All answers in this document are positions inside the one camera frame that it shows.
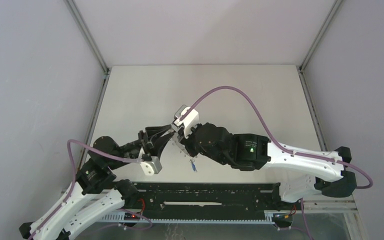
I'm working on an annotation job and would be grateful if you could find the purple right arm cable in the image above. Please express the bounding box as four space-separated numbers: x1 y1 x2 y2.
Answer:
178 85 374 190

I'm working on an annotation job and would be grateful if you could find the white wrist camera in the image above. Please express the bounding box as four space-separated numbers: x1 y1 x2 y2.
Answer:
171 105 199 139
140 154 163 176

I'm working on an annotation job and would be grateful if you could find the aluminium frame post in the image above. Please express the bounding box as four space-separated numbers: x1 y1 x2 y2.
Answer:
64 0 111 74
298 0 345 73

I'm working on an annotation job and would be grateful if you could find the aluminium frame post left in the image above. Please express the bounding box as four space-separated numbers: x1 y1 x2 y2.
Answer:
64 0 111 74

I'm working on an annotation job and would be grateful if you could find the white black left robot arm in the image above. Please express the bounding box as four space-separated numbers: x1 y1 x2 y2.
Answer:
19 125 174 240

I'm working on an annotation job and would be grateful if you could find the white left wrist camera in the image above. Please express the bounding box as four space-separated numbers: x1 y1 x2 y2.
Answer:
140 154 163 176

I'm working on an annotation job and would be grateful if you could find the metal oval keyring plate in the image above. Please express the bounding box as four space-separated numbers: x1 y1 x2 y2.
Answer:
171 130 195 160

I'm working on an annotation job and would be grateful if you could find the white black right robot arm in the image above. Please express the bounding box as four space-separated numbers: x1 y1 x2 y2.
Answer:
177 123 357 209

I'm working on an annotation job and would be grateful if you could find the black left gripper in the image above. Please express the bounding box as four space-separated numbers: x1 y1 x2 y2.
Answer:
109 123 176 169

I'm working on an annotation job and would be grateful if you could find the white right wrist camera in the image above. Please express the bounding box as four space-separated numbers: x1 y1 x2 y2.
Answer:
171 105 199 139

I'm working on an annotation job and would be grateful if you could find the white slotted cable duct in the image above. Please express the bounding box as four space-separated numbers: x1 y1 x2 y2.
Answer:
96 211 294 225

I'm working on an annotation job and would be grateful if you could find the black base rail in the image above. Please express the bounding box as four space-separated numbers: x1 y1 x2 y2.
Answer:
124 182 301 220

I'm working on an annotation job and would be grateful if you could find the aluminium frame post right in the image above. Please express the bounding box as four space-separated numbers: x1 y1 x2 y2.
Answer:
298 0 345 73

